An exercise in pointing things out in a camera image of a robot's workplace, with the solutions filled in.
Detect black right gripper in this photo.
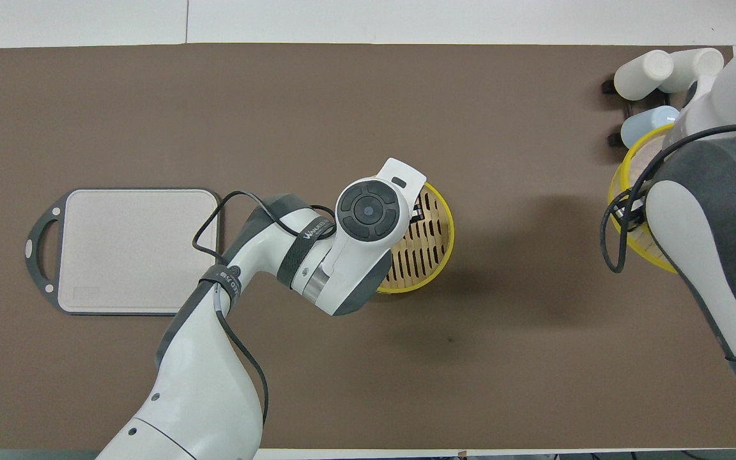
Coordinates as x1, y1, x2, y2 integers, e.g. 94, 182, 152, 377
612, 192, 648, 229

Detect yellow steamer tier with liner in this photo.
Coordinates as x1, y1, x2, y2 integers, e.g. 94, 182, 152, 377
608, 123, 679, 274

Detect yellow steamer tier bamboo slats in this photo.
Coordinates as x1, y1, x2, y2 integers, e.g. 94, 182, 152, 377
374, 182, 455, 295

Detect black cup rack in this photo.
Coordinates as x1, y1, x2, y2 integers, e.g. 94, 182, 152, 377
601, 75, 670, 149

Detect light blue plastic cup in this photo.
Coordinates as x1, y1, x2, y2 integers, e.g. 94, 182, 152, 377
620, 105, 681, 150

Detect brown table mat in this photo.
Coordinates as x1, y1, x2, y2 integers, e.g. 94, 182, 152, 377
0, 43, 736, 451

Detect white plastic cup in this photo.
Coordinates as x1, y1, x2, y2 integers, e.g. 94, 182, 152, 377
659, 48, 725, 95
613, 50, 675, 102

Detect white cutting board grey rim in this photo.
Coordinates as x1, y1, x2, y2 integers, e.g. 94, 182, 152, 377
25, 187, 222, 318

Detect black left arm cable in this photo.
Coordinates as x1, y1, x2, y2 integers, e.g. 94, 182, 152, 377
192, 190, 338, 427

